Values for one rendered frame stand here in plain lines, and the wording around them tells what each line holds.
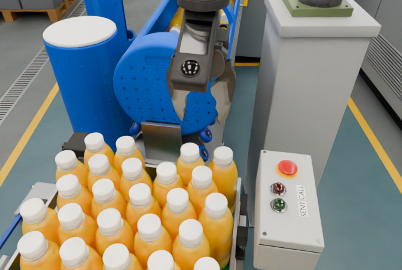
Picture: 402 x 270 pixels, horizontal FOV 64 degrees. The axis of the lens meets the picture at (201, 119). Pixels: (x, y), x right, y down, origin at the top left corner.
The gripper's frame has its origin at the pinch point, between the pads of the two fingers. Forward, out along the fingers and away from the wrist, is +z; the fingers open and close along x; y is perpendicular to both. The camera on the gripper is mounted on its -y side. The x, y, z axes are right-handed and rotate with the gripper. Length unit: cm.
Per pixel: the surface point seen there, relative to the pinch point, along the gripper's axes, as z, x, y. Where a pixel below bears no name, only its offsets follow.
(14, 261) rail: 24.8, 32.8, -17.0
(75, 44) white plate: 19, 55, 58
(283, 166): 11.2, -15.4, 1.9
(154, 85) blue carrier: 10.5, 15.4, 24.1
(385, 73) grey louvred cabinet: 96, -115, 194
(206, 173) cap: 13.2, -1.0, -0.3
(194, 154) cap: 13.2, 2.1, 4.4
